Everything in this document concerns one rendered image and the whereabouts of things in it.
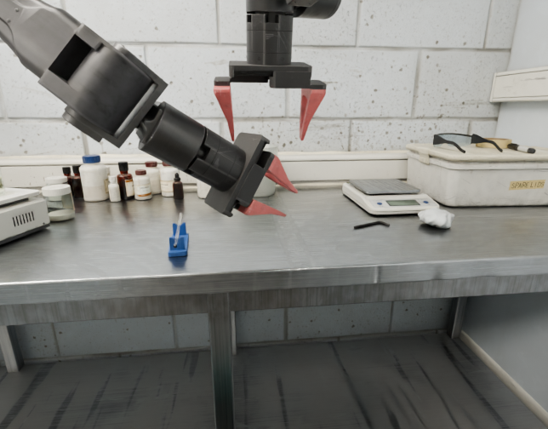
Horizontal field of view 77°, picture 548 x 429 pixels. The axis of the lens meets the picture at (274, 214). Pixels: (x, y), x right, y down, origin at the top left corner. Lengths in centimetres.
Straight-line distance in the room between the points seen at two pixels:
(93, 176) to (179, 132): 75
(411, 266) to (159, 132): 48
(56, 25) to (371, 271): 54
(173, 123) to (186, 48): 86
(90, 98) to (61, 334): 133
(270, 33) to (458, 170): 71
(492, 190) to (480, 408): 72
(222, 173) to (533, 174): 93
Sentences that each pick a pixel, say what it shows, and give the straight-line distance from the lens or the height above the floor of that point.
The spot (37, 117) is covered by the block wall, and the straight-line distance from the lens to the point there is 135.
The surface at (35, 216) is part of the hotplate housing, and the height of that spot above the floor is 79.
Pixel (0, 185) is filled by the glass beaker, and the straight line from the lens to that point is 90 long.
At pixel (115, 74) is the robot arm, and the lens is 36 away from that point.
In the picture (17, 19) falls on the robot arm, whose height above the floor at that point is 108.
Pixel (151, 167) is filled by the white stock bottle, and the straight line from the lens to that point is 114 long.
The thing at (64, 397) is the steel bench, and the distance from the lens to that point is 148.
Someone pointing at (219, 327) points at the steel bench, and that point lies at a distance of 68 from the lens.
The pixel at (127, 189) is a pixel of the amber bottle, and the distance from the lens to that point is 110.
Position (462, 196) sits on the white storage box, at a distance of 106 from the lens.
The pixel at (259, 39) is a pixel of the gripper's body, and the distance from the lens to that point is 45.
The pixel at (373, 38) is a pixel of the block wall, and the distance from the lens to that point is 131.
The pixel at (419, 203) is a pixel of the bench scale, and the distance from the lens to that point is 96.
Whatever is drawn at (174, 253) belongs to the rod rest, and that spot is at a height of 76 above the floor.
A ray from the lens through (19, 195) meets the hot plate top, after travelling 88.
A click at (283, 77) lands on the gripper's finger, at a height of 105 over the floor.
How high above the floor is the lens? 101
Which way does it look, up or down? 17 degrees down
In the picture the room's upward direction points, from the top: straight up
